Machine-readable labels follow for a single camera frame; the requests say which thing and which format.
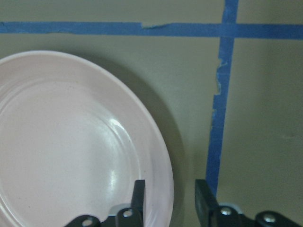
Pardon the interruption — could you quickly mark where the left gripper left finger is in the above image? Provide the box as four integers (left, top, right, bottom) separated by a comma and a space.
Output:
66, 180, 145, 227

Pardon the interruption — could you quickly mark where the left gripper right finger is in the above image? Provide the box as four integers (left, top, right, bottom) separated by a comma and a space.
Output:
195, 179, 299, 227

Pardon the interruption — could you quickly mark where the pink plate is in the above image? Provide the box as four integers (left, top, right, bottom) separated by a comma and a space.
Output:
0, 51, 174, 227

